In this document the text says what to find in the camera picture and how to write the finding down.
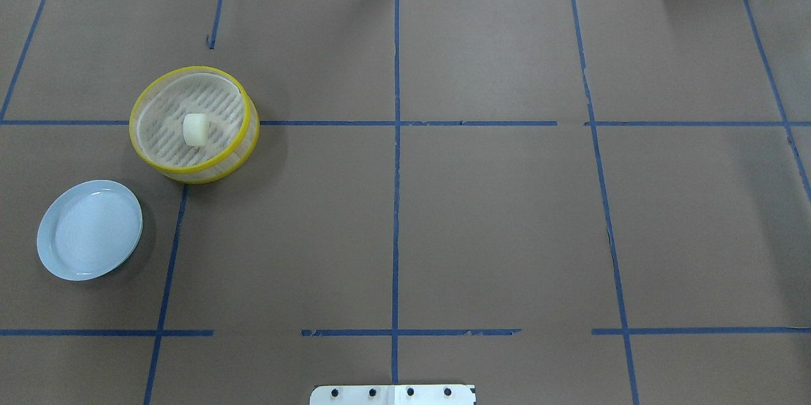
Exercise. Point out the white steamed bun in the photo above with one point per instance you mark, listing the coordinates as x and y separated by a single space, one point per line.
195 130

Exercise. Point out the light blue plate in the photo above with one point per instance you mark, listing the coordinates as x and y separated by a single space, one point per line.
89 230

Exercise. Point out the yellow bamboo steamer basket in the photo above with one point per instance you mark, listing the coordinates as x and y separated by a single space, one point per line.
156 124

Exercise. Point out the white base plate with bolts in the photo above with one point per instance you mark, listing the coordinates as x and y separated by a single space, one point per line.
394 394

